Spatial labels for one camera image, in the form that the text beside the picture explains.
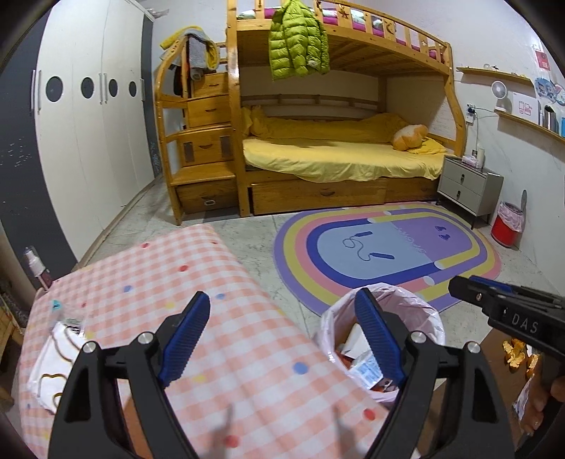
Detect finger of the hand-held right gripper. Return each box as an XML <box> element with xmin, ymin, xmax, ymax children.
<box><xmin>448</xmin><ymin>276</ymin><xmax>522</xmax><ymax>315</ymax></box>
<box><xmin>469</xmin><ymin>276</ymin><xmax>565</xmax><ymax>307</ymax></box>

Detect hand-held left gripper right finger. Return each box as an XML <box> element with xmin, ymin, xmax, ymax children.
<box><xmin>354</xmin><ymin>287</ymin><xmax>517</xmax><ymax>459</ymax></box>

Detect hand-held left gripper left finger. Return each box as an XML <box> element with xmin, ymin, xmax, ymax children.
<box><xmin>48</xmin><ymin>290</ymin><xmax>212</xmax><ymax>459</ymax></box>

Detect white paper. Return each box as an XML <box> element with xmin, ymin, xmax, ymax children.
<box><xmin>340</xmin><ymin>324</ymin><xmax>369</xmax><ymax>356</ymax></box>

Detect pale blue printed packet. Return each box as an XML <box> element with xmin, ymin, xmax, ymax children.
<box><xmin>351</xmin><ymin>355</ymin><xmax>384</xmax><ymax>389</ymax></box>

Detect trash bin with pink bag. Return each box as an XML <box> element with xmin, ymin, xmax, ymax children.
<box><xmin>315</xmin><ymin>285</ymin><xmax>446</xmax><ymax>407</ymax></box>

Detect person's right hand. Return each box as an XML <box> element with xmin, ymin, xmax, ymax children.
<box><xmin>514</xmin><ymin>378</ymin><xmax>548</xmax><ymax>435</ymax></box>

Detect orange peel scraps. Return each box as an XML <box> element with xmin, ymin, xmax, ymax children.
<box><xmin>502</xmin><ymin>339</ymin><xmax>540</xmax><ymax>369</ymax></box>

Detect red waste bin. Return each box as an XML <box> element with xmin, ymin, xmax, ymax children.
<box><xmin>491</xmin><ymin>190</ymin><xmax>529</xmax><ymax>248</ymax></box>

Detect pinkish tan cloth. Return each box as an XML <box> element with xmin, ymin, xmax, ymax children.
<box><xmin>119</xmin><ymin>329</ymin><xmax>545</xmax><ymax>459</ymax></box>

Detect pink checkered tablecloth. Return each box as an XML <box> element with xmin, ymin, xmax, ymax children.
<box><xmin>18</xmin><ymin>224</ymin><xmax>389</xmax><ymax>459</ymax></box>

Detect rainbow oval rug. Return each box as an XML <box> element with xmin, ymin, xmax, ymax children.
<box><xmin>274</xmin><ymin>207</ymin><xmax>501</xmax><ymax>316</ymax></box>

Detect grey nightstand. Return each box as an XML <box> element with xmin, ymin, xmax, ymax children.
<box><xmin>437</xmin><ymin>155</ymin><xmax>504</xmax><ymax>228</ymax></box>

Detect white plastic bag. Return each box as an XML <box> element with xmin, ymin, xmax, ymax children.
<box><xmin>27</xmin><ymin>322</ymin><xmax>87</xmax><ymax>413</ymax></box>

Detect white spray bottle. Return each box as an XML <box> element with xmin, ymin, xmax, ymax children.
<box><xmin>23</xmin><ymin>246</ymin><xmax>51</xmax><ymax>292</ymax></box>

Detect orange plush pillow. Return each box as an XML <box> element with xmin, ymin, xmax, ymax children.
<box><xmin>392</xmin><ymin>124</ymin><xmax>429</xmax><ymax>151</ymax></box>

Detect wooden cabinet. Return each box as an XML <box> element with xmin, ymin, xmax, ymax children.
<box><xmin>0</xmin><ymin>282</ymin><xmax>26</xmax><ymax>400</ymax></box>

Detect white printed box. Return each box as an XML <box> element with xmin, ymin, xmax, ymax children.
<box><xmin>512</xmin><ymin>93</ymin><xmax>540</xmax><ymax>118</ymax></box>

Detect yellow bedding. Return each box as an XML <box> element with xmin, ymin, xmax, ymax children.
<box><xmin>240</xmin><ymin>106</ymin><xmax>447</xmax><ymax>183</ymax></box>

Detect wooden stair drawers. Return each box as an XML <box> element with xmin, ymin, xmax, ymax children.
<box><xmin>154</xmin><ymin>33</ymin><xmax>241</xmax><ymax>226</ymax></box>

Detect small white fan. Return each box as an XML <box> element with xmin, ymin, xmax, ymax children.
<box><xmin>491</xmin><ymin>80</ymin><xmax>508</xmax><ymax>113</ymax></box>

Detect white wardrobe with round holes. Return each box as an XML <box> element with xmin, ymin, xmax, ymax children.
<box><xmin>0</xmin><ymin>0</ymin><xmax>157</xmax><ymax>283</ymax></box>

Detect wooden bunk bed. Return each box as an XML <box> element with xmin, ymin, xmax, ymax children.
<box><xmin>225</xmin><ymin>0</ymin><xmax>469</xmax><ymax>218</ymax></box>

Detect pile of clothes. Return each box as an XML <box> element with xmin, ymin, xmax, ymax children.
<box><xmin>160</xmin><ymin>26</ymin><xmax>220</xmax><ymax>82</ymax></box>

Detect green puffer jacket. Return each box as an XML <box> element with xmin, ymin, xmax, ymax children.
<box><xmin>268</xmin><ymin>0</ymin><xmax>331</xmax><ymax>81</ymax></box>

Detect pink upper bunk bedding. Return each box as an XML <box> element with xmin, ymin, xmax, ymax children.
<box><xmin>236</xmin><ymin>6</ymin><xmax>444</xmax><ymax>60</ymax></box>

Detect wooden wall shelf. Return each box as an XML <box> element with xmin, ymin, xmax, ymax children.
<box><xmin>494</xmin><ymin>108</ymin><xmax>565</xmax><ymax>144</ymax></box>
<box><xmin>457</xmin><ymin>66</ymin><xmax>535</xmax><ymax>85</ymax></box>

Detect blue round wall decoration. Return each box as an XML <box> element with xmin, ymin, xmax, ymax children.
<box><xmin>534</xmin><ymin>77</ymin><xmax>565</xmax><ymax>107</ymax></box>

